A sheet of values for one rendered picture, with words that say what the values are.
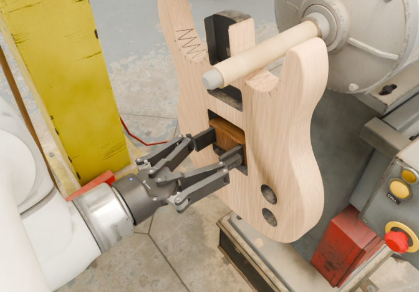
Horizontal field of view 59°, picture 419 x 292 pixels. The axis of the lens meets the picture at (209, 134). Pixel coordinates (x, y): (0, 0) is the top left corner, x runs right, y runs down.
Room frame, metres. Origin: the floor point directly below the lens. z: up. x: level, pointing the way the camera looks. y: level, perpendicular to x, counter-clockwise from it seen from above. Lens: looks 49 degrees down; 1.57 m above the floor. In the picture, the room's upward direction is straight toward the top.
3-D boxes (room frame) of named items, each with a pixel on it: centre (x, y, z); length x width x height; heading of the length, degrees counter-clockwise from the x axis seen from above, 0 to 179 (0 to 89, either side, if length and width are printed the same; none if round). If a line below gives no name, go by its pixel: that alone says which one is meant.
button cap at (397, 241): (0.28, -0.33, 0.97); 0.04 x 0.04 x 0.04; 37
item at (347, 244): (0.54, -0.48, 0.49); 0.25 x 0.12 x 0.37; 127
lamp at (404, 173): (0.32, -0.30, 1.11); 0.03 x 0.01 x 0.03; 37
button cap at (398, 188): (0.33, -0.31, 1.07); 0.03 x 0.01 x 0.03; 37
